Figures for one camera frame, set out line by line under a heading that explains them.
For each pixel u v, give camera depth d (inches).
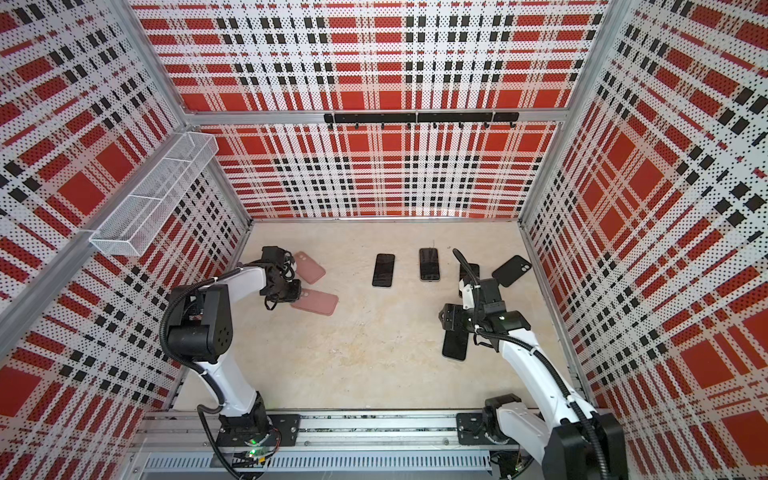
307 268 42.2
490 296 25.1
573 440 15.1
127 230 27.0
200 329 19.9
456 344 36.6
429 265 43.8
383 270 42.3
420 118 34.9
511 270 41.1
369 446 28.7
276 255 32.4
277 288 31.6
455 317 28.6
